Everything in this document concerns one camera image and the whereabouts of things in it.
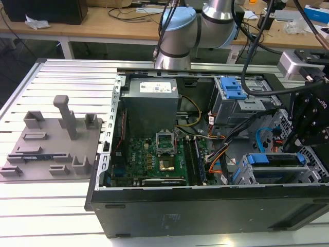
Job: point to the metal disk bay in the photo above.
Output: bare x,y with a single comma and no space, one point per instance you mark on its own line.
312,169

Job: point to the large black box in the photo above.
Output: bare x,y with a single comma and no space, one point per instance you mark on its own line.
46,11

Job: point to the wooden desk with white legs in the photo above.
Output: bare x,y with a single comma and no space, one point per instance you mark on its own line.
102,28

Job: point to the grey parts rack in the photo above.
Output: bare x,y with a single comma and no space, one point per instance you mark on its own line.
51,154

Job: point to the RAM stick in slot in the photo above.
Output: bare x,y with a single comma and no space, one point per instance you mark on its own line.
200,162

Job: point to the blue drive cage latch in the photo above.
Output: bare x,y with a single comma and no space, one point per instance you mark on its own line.
232,88

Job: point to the crumpled white plastic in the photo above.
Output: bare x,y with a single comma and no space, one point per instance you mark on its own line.
36,22

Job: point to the flat grey device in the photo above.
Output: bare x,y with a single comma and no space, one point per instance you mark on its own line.
286,15

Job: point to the CPU socket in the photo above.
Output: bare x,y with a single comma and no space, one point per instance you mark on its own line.
167,165

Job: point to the clear plastic bag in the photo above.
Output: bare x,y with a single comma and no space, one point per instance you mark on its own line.
295,27

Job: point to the grey power supply unit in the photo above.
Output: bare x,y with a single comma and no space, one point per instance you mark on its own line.
151,108

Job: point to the black RAM slot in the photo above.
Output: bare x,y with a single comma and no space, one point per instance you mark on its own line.
187,159
193,162

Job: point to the blue and white box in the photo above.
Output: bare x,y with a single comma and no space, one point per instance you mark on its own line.
314,11

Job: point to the black PC case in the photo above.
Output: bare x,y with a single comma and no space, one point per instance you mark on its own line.
195,205

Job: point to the grey drive cage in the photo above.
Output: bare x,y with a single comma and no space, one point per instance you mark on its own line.
231,110

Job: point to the small black box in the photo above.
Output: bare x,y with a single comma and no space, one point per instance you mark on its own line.
263,21

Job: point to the green motherboard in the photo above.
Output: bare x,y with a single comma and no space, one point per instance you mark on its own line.
144,162

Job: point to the white power strip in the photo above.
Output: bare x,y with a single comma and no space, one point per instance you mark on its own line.
233,56

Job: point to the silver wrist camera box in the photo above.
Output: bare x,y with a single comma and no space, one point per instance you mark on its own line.
289,65

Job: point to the wooden desk with clutter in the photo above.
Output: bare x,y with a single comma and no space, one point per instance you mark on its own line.
277,38

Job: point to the black graphics card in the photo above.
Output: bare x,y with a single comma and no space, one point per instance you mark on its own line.
164,182

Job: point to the hard disk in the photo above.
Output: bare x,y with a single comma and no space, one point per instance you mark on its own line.
275,159

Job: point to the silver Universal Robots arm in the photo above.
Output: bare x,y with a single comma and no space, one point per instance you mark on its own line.
180,38

